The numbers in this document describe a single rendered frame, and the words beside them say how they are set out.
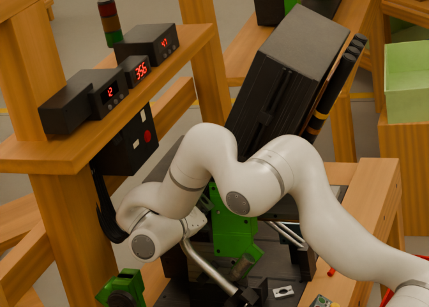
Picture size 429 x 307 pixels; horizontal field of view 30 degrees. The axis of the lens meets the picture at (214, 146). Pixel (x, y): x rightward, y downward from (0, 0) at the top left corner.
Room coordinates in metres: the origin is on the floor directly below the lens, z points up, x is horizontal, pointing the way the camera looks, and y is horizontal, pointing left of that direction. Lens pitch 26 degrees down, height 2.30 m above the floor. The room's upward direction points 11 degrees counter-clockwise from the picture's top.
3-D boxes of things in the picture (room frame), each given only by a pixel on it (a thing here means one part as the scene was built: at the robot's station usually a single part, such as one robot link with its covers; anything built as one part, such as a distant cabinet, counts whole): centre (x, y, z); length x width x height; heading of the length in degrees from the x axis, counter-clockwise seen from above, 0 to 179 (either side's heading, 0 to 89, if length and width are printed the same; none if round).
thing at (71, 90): (1.81, 0.33, 1.59); 0.15 x 0.07 x 0.07; 154
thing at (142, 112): (1.97, 0.24, 1.42); 0.17 x 0.12 x 0.15; 154
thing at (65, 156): (2.09, 0.24, 1.52); 0.90 x 0.25 x 0.04; 154
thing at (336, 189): (2.00, -0.12, 1.11); 0.39 x 0.16 x 0.03; 64
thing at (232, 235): (1.88, -0.02, 1.17); 0.13 x 0.12 x 0.20; 154
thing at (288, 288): (1.85, -0.11, 0.90); 0.06 x 0.04 x 0.01; 93
